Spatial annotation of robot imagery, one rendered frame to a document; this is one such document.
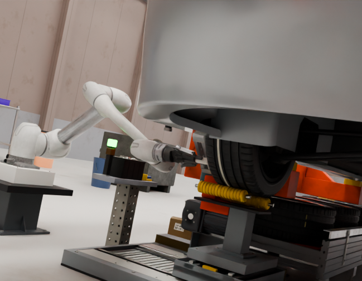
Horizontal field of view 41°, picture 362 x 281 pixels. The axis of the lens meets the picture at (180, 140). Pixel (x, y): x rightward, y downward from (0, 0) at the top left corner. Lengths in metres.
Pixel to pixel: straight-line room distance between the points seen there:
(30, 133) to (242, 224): 1.46
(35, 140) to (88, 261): 1.03
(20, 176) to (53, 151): 0.30
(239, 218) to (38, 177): 1.34
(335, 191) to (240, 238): 2.44
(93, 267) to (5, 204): 0.89
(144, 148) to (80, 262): 0.63
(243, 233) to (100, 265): 0.69
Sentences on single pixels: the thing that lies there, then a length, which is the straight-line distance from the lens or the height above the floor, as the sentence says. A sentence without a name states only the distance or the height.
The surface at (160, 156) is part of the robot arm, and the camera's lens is 2.37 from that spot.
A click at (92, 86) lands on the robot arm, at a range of 2.81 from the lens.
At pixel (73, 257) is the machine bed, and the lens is 2.49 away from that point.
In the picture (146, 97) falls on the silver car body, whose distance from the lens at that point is 1.59.
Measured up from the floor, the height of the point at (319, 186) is 0.62.
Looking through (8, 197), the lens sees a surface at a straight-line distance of 3.08.
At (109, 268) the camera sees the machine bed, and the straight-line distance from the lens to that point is 2.35.
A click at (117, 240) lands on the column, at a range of 2.99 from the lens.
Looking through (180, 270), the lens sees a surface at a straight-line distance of 2.31.
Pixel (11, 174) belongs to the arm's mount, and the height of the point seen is 0.35.
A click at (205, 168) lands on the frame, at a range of 2.37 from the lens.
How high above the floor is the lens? 0.63
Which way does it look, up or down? 2 degrees up
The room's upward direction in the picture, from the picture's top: 11 degrees clockwise
